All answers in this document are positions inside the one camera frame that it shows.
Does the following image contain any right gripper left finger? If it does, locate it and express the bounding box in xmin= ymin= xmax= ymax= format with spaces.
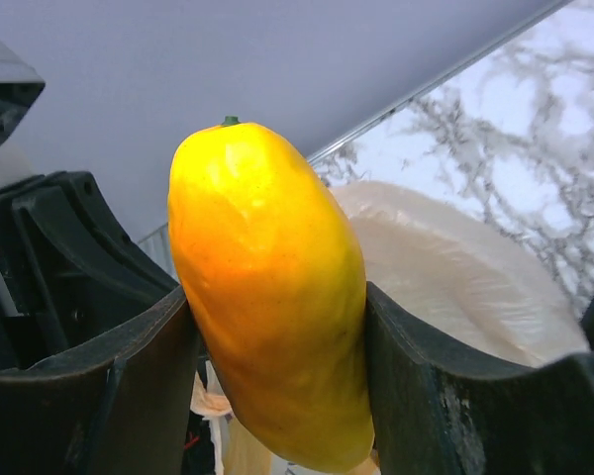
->
xmin=0 ymin=289 xmax=199 ymax=474

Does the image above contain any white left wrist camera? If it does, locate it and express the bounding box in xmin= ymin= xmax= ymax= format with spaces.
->
xmin=0 ymin=41 xmax=46 ymax=189

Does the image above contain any translucent orange plastic bag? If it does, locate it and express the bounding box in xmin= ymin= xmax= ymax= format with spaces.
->
xmin=218 ymin=182 xmax=588 ymax=474

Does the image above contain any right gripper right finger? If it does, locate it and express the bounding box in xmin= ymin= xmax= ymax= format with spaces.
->
xmin=365 ymin=284 xmax=594 ymax=474

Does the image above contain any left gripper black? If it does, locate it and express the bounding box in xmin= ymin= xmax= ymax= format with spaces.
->
xmin=0 ymin=171 xmax=176 ymax=370

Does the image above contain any orange yellow fake papaya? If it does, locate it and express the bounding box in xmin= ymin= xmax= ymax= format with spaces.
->
xmin=167 ymin=116 xmax=374 ymax=473

